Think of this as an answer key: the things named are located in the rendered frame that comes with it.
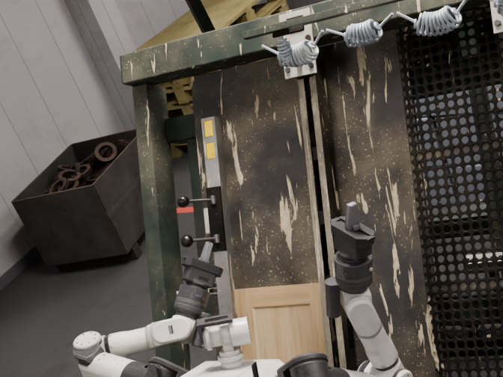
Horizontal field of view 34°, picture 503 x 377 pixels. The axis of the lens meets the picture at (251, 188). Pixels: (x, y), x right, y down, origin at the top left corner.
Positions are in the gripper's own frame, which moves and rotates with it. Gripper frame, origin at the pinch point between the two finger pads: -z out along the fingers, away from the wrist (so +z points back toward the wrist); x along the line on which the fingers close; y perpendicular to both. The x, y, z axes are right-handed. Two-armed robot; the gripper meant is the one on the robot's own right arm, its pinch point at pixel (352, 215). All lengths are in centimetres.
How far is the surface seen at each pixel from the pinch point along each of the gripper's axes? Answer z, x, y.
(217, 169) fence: 18, 75, 9
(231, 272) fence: 46, 61, 2
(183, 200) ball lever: 22, 72, -6
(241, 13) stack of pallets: 91, 460, 266
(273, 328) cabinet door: 58, 43, 4
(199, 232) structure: 41, 82, 4
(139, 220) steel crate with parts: 192, 365, 104
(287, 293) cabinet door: 48, 43, 10
